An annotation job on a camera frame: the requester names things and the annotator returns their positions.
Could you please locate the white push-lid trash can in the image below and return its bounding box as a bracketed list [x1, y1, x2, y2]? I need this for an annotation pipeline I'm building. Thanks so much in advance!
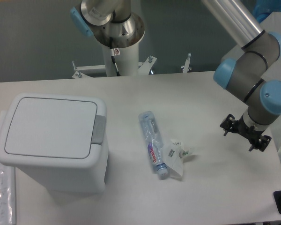
[0, 93, 109, 194]

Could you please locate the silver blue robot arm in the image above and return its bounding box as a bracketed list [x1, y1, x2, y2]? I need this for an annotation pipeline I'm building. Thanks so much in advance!
[70, 0, 281, 151]

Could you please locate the white pedestal base frame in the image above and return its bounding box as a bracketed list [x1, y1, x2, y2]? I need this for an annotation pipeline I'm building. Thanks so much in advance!
[72, 53, 192, 79]

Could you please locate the clear plastic water bottle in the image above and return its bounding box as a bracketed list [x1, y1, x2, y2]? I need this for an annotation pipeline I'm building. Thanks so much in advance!
[138, 111, 169, 180]

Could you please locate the clear plastic document sleeve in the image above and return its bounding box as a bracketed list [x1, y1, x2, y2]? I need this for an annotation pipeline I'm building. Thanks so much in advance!
[0, 163, 16, 225]

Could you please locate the black cable on pedestal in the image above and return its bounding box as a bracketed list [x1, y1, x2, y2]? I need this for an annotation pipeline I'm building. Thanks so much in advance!
[109, 37, 121, 77]

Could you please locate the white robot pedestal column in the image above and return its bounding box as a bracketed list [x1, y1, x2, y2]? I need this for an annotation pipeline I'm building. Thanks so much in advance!
[102, 44, 139, 77]

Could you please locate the crumpled white plastic wrapper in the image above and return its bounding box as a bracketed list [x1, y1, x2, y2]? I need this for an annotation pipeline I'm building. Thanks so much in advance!
[162, 139, 196, 180]

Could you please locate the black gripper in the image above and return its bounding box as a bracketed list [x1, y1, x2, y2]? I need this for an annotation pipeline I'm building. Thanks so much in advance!
[220, 114, 271, 152]

